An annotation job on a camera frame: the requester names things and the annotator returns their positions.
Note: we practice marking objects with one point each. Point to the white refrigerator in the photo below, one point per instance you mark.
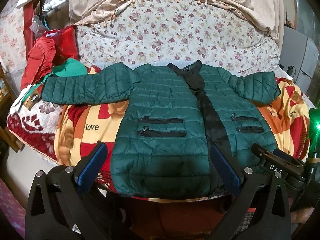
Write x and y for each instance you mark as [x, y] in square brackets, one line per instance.
[299, 57]

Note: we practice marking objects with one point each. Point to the teal green garment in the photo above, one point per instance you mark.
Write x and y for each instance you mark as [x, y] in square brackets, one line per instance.
[71, 67]

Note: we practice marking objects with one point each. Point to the red orange love blanket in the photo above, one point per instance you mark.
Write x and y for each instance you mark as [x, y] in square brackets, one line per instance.
[82, 126]

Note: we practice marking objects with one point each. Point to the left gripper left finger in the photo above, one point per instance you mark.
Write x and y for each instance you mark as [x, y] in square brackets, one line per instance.
[55, 209]

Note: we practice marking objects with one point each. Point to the dark green puffer jacket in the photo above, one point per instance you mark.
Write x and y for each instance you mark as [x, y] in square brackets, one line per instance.
[173, 119]

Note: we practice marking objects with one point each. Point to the floral white quilt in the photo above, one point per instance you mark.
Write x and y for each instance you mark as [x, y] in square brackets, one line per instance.
[159, 32]

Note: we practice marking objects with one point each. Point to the red white floral blanket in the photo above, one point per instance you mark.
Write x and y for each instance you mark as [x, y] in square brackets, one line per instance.
[36, 127]

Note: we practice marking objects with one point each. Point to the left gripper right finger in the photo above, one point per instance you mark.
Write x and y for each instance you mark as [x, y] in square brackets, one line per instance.
[261, 206]

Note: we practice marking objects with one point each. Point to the clear plastic bag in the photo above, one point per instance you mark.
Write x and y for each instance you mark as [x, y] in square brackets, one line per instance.
[51, 6]

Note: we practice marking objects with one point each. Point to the red padded jacket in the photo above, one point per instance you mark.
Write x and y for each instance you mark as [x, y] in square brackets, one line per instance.
[39, 62]

